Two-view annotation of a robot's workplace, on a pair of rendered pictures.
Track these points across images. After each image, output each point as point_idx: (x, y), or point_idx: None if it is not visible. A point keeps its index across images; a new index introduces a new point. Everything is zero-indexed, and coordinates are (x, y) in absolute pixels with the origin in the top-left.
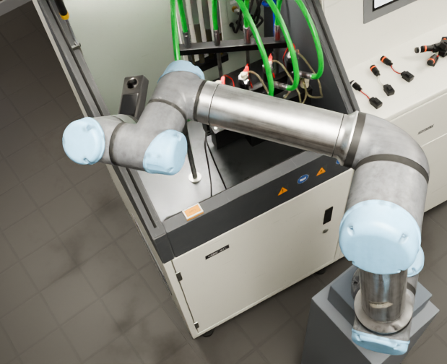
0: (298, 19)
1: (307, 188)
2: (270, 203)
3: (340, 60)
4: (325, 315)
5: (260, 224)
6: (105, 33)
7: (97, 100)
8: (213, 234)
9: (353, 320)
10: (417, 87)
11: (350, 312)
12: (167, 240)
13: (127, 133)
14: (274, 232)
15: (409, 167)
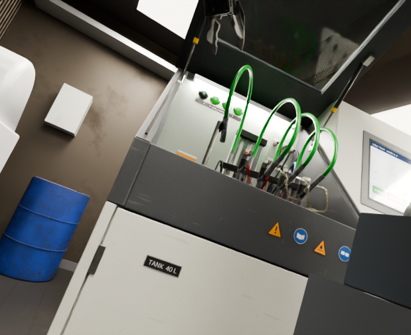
0: (311, 179)
1: (299, 264)
2: (256, 238)
3: (345, 189)
4: (339, 300)
5: (229, 274)
6: (186, 129)
7: (171, 91)
8: (181, 215)
9: None
10: None
11: None
12: (142, 157)
13: None
14: (234, 326)
15: None
